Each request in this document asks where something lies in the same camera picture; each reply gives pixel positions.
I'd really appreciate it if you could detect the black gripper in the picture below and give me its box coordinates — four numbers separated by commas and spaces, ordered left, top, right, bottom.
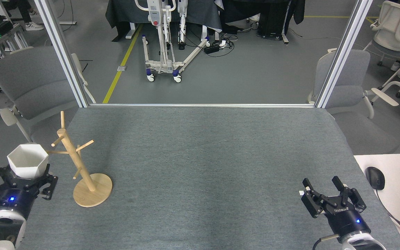
301, 176, 372, 240
0, 165, 58, 219

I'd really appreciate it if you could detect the white hexagonal cup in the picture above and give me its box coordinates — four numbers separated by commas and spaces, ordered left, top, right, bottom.
7, 144, 49, 179

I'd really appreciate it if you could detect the wooden cup rack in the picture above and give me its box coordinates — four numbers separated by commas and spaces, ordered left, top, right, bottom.
46, 111, 113, 208

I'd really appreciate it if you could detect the black computer mouse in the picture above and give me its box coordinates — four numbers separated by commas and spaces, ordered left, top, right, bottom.
365, 167, 385, 190

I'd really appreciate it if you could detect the white desk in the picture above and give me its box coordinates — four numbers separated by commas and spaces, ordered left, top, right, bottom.
354, 153, 400, 250

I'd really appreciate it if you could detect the grey upholstered chair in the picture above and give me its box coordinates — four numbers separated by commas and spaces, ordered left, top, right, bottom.
0, 46, 96, 165
308, 49, 399, 155

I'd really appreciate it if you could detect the black computer tower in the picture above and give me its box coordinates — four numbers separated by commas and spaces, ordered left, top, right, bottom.
258, 3, 288, 39

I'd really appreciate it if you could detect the black cloth covered table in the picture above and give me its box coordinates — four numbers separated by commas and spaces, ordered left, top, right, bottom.
105, 0, 222, 42

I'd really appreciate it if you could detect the white stand on wheels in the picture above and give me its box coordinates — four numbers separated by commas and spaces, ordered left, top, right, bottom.
135, 0, 210, 83

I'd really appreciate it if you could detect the black mouse cable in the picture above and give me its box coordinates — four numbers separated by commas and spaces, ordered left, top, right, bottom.
376, 189, 400, 243

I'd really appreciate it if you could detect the silver aluminium post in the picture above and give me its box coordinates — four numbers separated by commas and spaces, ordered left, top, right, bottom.
315, 0, 374, 109
33, 0, 90, 108

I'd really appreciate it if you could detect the silver aluminium rail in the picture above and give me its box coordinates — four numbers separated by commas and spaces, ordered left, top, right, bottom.
89, 103, 316, 108

